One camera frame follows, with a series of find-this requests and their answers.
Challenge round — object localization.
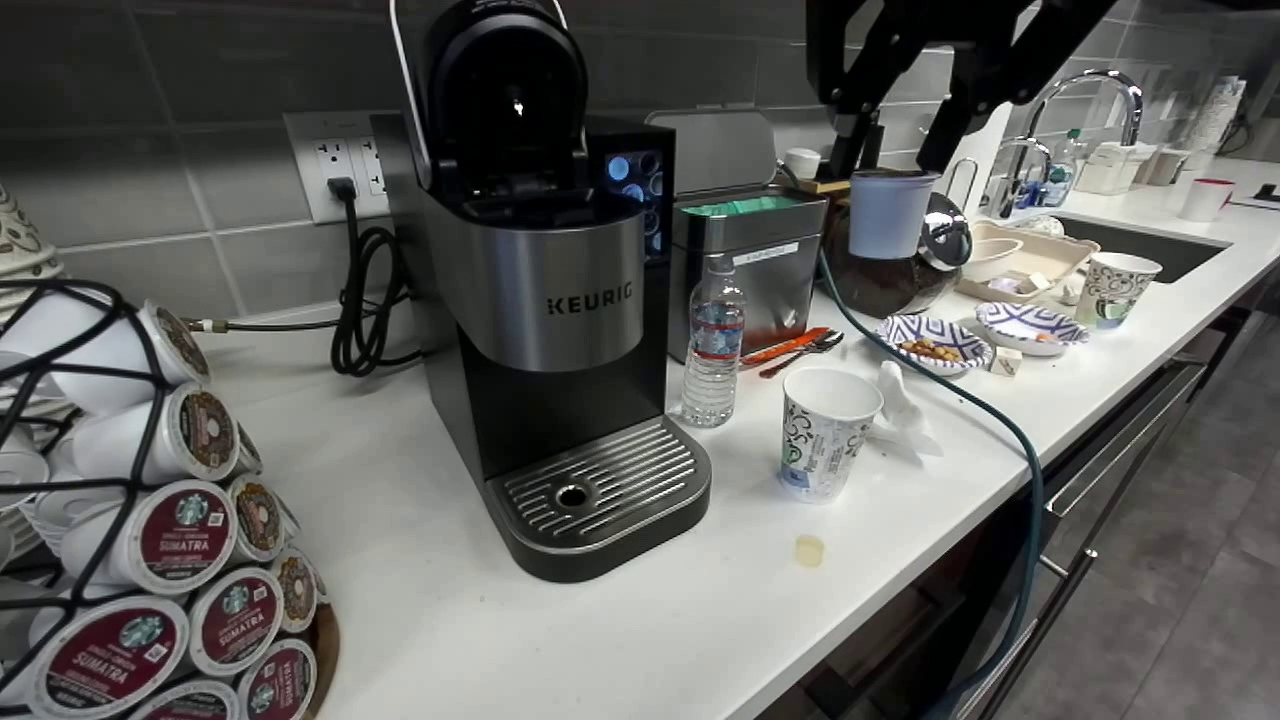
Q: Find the white coffee pod brown lid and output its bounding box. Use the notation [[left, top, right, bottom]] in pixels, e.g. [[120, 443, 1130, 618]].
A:
[[72, 384, 242, 483], [227, 474, 288, 564], [269, 547, 322, 634], [0, 299, 212, 417]]

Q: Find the black and silver coffee machine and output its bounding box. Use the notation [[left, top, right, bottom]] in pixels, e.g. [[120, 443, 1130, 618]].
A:
[[370, 0, 714, 584]]

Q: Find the drawer handle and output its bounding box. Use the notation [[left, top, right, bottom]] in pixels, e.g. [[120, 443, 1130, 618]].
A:
[[1044, 364, 1207, 518]]

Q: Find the white container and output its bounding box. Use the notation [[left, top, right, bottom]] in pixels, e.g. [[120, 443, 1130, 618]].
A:
[[1074, 139, 1157, 197]]

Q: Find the black cable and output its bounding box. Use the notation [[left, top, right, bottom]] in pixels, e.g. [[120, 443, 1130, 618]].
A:
[[184, 177, 423, 379]]

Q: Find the glass coffee carafe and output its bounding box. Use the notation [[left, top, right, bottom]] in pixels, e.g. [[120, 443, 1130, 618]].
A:
[[821, 170, 974, 320]]

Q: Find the white cup with red rim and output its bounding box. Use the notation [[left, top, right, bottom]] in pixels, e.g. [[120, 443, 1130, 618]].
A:
[[1177, 177, 1237, 224]]

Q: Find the pale blue cup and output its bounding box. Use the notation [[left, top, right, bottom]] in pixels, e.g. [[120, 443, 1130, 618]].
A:
[[847, 169, 942, 261]]

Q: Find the beige takeout tray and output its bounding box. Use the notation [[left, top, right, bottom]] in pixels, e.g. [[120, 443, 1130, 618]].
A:
[[954, 219, 1102, 305]]

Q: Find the crumpled white napkin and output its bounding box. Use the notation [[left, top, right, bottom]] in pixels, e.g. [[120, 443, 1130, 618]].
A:
[[868, 359, 945, 463]]

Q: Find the drawer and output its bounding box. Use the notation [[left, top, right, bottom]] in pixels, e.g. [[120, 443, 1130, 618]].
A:
[[1030, 350, 1211, 561]]

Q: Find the coffee machine lid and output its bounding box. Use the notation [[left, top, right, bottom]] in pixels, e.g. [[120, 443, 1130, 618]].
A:
[[389, 0, 591, 193]]

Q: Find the metal bin lid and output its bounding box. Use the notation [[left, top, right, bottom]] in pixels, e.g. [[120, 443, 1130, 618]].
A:
[[647, 109, 780, 198]]

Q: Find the white wall socket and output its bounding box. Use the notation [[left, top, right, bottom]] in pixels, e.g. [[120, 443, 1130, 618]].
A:
[[283, 110, 392, 224]]

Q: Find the green cable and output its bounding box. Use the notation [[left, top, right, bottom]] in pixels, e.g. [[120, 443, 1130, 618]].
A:
[[814, 245, 1047, 720]]

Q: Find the patterned paper plate with nuts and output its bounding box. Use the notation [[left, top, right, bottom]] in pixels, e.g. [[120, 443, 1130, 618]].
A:
[[877, 313, 996, 378]]

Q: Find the metal bin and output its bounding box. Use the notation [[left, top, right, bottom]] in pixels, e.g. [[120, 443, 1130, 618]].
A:
[[647, 109, 830, 365]]

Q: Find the white coffee pod red lid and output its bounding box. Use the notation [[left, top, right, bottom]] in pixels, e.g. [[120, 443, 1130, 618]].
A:
[[236, 639, 319, 720], [58, 479, 239, 597], [187, 566, 285, 677], [128, 679, 242, 720], [26, 594, 190, 720]]

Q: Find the tall chrome tap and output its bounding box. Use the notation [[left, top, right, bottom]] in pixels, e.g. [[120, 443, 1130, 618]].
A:
[[1024, 67, 1145, 151]]

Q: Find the patterned paper cup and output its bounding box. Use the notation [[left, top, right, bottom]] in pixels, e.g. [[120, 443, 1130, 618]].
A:
[[1074, 251, 1164, 332], [779, 366, 886, 504]]

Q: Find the clear soap bottle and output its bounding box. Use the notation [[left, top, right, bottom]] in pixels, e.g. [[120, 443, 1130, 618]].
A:
[[1039, 127, 1087, 209]]

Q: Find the clear plastic water bottle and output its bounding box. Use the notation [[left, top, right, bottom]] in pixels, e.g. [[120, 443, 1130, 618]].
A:
[[681, 254, 747, 430]]

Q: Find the small chrome tap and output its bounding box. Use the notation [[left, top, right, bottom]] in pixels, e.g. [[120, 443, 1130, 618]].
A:
[[984, 136, 1054, 217]]

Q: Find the black wire pod rack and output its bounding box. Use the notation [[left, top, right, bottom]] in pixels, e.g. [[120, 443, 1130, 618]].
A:
[[0, 279, 341, 720]]

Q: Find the orange plastic utensil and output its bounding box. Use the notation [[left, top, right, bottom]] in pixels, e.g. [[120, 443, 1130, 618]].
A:
[[741, 326, 832, 367]]

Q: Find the sink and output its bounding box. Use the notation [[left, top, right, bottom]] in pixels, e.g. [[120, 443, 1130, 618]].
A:
[[1049, 212, 1234, 285]]

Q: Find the stack of patterned paper cups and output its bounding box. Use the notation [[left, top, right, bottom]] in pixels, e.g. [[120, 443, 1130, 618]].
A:
[[0, 184, 63, 293]]

